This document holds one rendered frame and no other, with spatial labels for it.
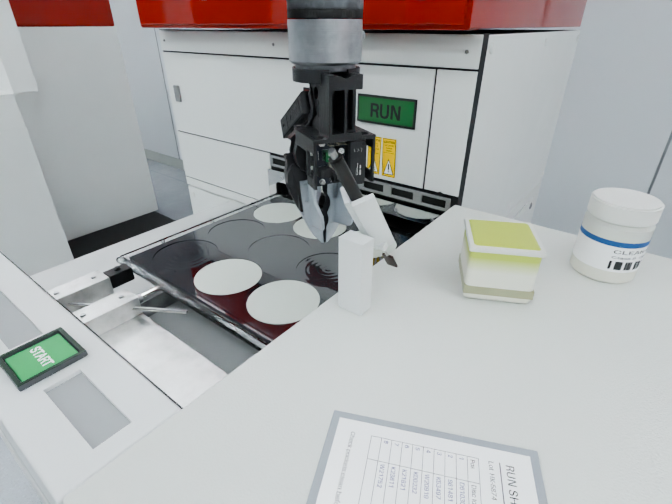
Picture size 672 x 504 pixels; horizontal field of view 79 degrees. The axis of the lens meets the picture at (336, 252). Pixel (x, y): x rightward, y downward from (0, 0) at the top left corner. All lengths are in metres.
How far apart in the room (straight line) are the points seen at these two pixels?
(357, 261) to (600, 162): 1.87
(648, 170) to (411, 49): 1.61
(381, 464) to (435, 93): 0.55
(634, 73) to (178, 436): 2.04
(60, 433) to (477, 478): 0.31
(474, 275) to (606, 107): 1.74
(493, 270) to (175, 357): 0.38
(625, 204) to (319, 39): 0.37
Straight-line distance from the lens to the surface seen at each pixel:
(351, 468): 0.31
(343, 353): 0.39
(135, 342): 0.58
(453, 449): 0.33
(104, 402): 0.41
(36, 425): 0.41
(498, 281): 0.46
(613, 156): 2.18
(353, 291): 0.42
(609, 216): 0.54
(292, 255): 0.67
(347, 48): 0.43
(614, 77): 2.14
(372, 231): 0.40
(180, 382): 0.51
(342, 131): 0.43
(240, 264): 0.66
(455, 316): 0.45
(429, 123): 0.71
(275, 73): 0.91
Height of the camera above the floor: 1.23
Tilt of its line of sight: 29 degrees down
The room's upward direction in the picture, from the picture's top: straight up
